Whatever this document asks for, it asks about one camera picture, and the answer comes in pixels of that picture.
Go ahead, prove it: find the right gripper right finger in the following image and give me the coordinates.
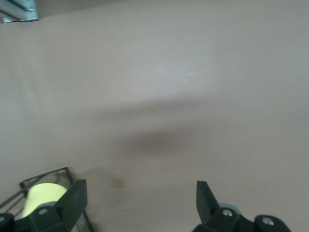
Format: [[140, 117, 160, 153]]
[[192, 180, 291, 232]]

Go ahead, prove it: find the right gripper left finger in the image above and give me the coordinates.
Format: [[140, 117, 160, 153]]
[[0, 179, 88, 232]]

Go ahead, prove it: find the black wire cup holder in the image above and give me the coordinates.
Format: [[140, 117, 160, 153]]
[[0, 167, 94, 232]]

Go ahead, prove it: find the yellow plastic cup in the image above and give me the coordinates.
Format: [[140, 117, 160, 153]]
[[20, 183, 68, 219]]

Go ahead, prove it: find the light blue plastic cup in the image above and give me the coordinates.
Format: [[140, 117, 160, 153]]
[[218, 202, 240, 215]]

